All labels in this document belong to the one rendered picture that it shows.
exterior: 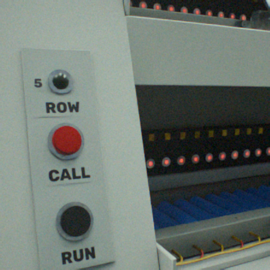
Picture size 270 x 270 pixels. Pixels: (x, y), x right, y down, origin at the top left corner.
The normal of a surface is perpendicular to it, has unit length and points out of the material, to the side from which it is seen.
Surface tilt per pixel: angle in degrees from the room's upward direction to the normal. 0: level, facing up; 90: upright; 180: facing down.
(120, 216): 90
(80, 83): 90
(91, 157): 90
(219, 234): 109
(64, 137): 90
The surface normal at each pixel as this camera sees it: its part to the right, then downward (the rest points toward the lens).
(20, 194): 0.41, -0.20
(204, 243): 0.43, 0.13
